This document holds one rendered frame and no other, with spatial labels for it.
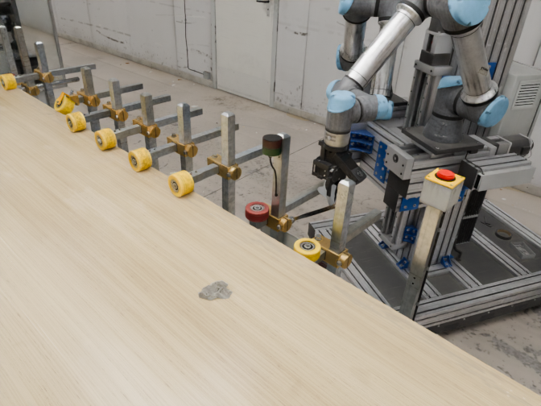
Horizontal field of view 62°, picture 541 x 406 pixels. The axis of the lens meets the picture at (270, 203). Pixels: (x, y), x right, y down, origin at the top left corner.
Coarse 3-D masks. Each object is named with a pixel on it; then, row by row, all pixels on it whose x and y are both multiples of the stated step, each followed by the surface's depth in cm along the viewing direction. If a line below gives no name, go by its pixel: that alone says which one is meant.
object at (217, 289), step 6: (216, 282) 116; (222, 282) 116; (204, 288) 115; (210, 288) 114; (216, 288) 114; (222, 288) 113; (198, 294) 113; (204, 294) 113; (210, 294) 113; (216, 294) 113; (222, 294) 113; (228, 294) 114
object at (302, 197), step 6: (324, 180) 177; (312, 186) 172; (318, 186) 173; (306, 192) 168; (312, 192) 169; (318, 192) 172; (294, 198) 164; (300, 198) 164; (306, 198) 167; (288, 204) 161; (294, 204) 163; (300, 204) 166; (288, 210) 161; (252, 222) 151; (258, 222) 150; (264, 222) 153; (258, 228) 152
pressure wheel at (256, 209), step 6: (252, 204) 151; (258, 204) 151; (264, 204) 151; (246, 210) 148; (252, 210) 147; (258, 210) 148; (264, 210) 148; (246, 216) 148; (252, 216) 147; (258, 216) 146; (264, 216) 147
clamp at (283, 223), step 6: (270, 210) 155; (270, 216) 152; (282, 216) 152; (270, 222) 153; (276, 222) 151; (282, 222) 150; (288, 222) 151; (276, 228) 152; (282, 228) 150; (288, 228) 153
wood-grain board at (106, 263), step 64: (0, 128) 196; (64, 128) 199; (0, 192) 151; (64, 192) 153; (128, 192) 155; (192, 192) 157; (0, 256) 123; (64, 256) 124; (128, 256) 125; (192, 256) 127; (256, 256) 128; (0, 320) 104; (64, 320) 105; (128, 320) 105; (192, 320) 106; (256, 320) 107; (320, 320) 108; (384, 320) 109; (0, 384) 90; (64, 384) 90; (128, 384) 91; (192, 384) 92; (256, 384) 92; (320, 384) 93; (384, 384) 94; (448, 384) 94; (512, 384) 95
